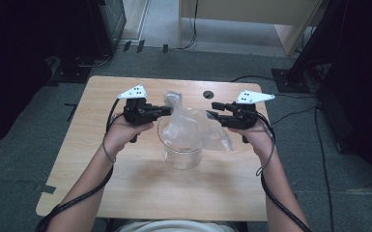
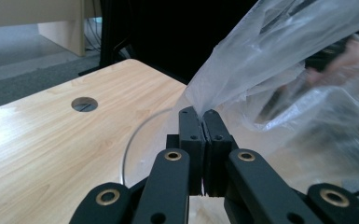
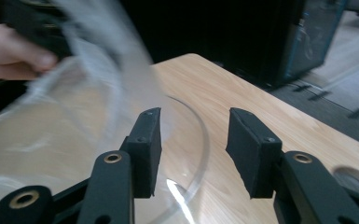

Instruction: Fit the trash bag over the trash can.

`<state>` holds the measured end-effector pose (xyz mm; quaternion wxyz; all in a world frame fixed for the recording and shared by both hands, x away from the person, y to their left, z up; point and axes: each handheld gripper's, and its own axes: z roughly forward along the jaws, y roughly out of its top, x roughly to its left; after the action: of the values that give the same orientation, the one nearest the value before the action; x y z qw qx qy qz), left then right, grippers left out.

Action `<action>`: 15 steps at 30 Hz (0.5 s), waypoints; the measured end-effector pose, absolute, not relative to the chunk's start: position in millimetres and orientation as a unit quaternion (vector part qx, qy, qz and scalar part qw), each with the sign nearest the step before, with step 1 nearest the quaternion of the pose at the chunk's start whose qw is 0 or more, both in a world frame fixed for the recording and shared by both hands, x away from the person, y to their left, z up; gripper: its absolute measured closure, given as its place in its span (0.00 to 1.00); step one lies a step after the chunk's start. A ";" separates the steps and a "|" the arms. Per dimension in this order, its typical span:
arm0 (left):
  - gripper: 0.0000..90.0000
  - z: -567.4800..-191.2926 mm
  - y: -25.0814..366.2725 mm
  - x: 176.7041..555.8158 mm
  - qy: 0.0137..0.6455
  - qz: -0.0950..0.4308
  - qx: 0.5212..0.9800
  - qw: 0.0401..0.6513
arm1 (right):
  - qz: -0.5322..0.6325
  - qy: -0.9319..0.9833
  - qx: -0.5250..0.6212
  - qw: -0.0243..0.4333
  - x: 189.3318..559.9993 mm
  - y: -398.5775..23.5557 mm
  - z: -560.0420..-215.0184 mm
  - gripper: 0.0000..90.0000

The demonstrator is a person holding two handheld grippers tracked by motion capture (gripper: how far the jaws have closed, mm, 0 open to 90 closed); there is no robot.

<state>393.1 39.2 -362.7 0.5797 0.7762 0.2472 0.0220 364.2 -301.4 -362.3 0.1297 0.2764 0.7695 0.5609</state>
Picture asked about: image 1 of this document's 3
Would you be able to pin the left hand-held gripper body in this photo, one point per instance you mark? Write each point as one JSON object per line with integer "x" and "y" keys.
{"x": 138, "y": 112}

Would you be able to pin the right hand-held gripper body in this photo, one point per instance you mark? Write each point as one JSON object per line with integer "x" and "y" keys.
{"x": 244, "y": 116}

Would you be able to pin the clear plastic bag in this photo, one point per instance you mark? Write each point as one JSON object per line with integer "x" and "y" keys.
{"x": 183, "y": 125}

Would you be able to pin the clear round container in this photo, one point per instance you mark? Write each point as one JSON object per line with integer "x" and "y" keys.
{"x": 182, "y": 158}

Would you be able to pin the person's right hand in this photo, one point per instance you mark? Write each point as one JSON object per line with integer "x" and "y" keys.
{"x": 261, "y": 138}

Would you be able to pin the person's left hand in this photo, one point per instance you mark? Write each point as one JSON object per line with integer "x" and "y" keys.
{"x": 119, "y": 135}

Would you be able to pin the short black tape strip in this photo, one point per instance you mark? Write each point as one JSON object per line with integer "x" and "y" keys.
{"x": 126, "y": 46}
{"x": 140, "y": 46}
{"x": 165, "y": 48}

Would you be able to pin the light wooden desk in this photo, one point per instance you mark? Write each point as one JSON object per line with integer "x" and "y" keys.
{"x": 254, "y": 11}

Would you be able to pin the person's white shirt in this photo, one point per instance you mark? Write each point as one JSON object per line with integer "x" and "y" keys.
{"x": 174, "y": 226}

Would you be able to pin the grey tape strip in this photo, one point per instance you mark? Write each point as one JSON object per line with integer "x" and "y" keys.
{"x": 46, "y": 188}

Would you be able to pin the dark curtain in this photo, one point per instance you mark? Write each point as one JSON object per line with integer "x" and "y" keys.
{"x": 364, "y": 80}
{"x": 9, "y": 64}

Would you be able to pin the black stand with base plate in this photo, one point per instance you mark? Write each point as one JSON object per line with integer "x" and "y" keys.
{"x": 298, "y": 80}

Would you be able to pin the black flat base plate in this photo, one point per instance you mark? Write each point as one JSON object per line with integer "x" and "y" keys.
{"x": 72, "y": 72}

